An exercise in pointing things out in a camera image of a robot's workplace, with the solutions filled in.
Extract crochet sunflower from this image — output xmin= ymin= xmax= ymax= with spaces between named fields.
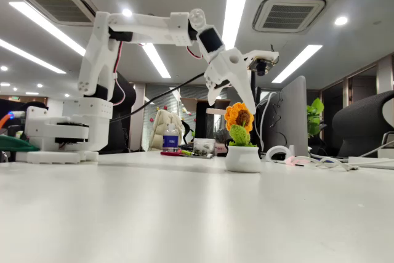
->
xmin=223 ymin=101 xmax=262 ymax=174

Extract thin black-edged monitor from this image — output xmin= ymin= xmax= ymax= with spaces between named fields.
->
xmin=227 ymin=70 xmax=262 ymax=153

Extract brown cardboard box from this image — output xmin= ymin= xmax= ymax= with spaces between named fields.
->
xmin=180 ymin=97 xmax=231 ymax=113

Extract grey monitor back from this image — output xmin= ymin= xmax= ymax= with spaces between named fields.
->
xmin=260 ymin=75 xmax=310 ymax=158

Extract clear plastic container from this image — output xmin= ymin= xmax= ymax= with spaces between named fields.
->
xmin=193 ymin=138 xmax=216 ymax=156

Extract long ceiling light strip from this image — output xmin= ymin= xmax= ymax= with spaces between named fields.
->
xmin=271 ymin=44 xmax=323 ymax=84
xmin=140 ymin=42 xmax=172 ymax=79
xmin=220 ymin=0 xmax=255 ymax=51

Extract cream padded jacket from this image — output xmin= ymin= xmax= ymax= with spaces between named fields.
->
xmin=149 ymin=109 xmax=185 ymax=152

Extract clear bottle with blue label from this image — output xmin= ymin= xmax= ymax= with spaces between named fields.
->
xmin=162 ymin=123 xmax=180 ymax=153

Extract green leafy plant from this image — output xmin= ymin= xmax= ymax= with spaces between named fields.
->
xmin=306 ymin=97 xmax=326 ymax=138

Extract black mesh office chair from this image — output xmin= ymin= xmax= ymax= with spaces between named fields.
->
xmin=331 ymin=90 xmax=394 ymax=158
xmin=110 ymin=71 xmax=137 ymax=155

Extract pink translucent object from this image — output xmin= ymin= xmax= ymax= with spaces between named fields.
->
xmin=284 ymin=155 xmax=312 ymax=167

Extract ceiling air conditioner vent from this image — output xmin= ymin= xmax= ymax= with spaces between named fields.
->
xmin=252 ymin=0 xmax=327 ymax=33
xmin=22 ymin=0 xmax=99 ymax=26

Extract white flat power strip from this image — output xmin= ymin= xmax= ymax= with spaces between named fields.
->
xmin=347 ymin=156 xmax=394 ymax=170

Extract green flat object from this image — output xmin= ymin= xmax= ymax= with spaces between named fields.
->
xmin=0 ymin=135 xmax=41 ymax=153

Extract white cables behind monitor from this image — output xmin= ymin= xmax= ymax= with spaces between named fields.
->
xmin=254 ymin=92 xmax=278 ymax=153

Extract black wrist camera white mount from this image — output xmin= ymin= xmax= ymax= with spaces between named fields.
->
xmin=243 ymin=44 xmax=280 ymax=76

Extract black camera cable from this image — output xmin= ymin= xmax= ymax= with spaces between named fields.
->
xmin=109 ymin=73 xmax=206 ymax=122

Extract white tape ring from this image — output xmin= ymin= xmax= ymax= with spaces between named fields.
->
xmin=265 ymin=145 xmax=296 ymax=161

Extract white cable on table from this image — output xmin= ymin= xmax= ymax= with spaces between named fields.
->
xmin=303 ymin=155 xmax=360 ymax=172

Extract orange hose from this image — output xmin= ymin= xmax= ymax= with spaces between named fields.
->
xmin=0 ymin=111 xmax=15 ymax=129

